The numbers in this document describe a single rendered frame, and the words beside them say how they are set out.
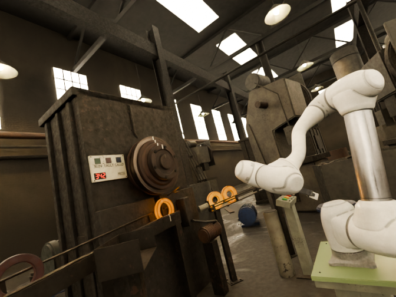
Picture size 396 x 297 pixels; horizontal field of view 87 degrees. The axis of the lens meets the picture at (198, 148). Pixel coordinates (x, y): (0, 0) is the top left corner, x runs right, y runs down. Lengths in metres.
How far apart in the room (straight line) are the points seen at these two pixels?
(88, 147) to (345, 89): 1.50
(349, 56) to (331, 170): 7.37
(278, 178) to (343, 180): 2.40
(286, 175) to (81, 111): 1.39
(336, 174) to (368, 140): 2.07
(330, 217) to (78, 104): 1.66
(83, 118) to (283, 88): 3.17
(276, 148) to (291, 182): 3.18
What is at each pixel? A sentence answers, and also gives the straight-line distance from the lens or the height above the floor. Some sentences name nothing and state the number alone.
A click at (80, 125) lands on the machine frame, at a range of 1.65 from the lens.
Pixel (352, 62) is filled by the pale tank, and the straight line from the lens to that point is 10.01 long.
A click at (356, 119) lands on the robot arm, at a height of 1.00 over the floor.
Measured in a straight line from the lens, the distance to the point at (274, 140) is 3.97.
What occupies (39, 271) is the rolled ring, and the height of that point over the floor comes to 0.68.
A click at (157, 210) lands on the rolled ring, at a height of 0.77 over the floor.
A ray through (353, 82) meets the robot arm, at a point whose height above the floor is 1.14.
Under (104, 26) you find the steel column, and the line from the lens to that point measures 6.32.
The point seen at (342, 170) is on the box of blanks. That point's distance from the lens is 3.16.
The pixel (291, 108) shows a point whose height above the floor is 1.71.
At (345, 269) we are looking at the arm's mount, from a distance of 1.25.
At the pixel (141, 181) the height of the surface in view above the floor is 1.00.
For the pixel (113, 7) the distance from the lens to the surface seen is 9.43.
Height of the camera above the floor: 0.90
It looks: 9 degrees up
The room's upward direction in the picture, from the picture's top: 14 degrees counter-clockwise
